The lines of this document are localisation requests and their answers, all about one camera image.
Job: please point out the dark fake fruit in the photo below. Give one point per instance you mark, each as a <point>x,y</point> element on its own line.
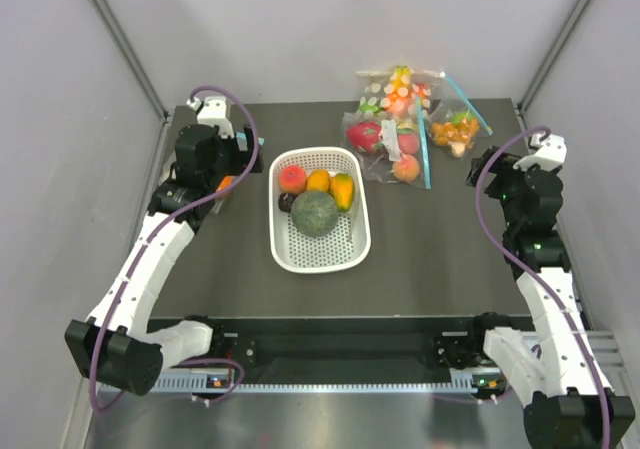
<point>285,202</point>

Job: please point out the zip bag with dragon fruit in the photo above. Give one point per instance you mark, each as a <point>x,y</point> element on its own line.
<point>389,148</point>

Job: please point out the small zip bag with oranges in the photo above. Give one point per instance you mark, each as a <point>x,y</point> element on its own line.
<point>456,125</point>

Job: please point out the orange fake orange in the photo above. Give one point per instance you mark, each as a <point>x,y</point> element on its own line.
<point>318,180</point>

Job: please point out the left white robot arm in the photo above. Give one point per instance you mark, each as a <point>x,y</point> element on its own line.
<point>113,346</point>

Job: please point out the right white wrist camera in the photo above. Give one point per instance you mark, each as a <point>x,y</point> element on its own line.
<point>548,153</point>

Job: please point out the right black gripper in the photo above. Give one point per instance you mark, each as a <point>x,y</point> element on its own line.
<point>501,163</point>

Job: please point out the polka dot fruit bag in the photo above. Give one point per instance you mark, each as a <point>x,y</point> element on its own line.
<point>398,93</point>

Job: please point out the green fake melon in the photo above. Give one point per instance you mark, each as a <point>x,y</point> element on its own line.
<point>314,214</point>

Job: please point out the red fake peach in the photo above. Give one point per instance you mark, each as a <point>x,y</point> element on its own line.
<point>292,179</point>

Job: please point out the yellow orange fake mango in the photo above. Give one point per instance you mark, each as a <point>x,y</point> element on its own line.
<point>342,190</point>

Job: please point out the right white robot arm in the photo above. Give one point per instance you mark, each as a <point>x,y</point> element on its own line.
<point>567,400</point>

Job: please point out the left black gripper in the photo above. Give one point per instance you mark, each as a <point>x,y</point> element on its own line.
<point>241,157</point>

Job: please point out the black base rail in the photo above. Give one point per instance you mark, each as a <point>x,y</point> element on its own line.
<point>429,343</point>

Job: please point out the grey cable duct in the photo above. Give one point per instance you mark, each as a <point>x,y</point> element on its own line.
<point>219,381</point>

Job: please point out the white perforated plastic basket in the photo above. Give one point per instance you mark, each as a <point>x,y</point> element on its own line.
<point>347,245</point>

